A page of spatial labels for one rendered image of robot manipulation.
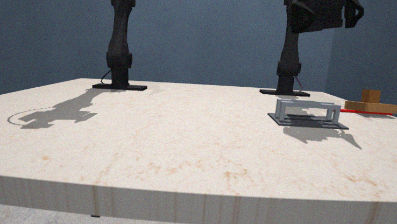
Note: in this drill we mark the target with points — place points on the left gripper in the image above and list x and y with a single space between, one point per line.
316 15

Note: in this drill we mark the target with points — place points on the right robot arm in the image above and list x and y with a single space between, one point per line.
118 57

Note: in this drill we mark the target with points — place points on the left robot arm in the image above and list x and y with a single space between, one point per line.
289 65

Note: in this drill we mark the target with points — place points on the brown wooden block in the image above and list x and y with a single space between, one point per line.
370 103

